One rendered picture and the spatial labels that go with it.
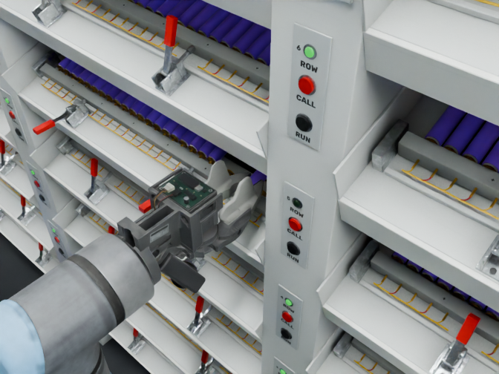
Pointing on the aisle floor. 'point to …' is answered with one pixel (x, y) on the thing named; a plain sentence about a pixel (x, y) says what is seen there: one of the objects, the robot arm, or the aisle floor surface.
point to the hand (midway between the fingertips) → (249, 187)
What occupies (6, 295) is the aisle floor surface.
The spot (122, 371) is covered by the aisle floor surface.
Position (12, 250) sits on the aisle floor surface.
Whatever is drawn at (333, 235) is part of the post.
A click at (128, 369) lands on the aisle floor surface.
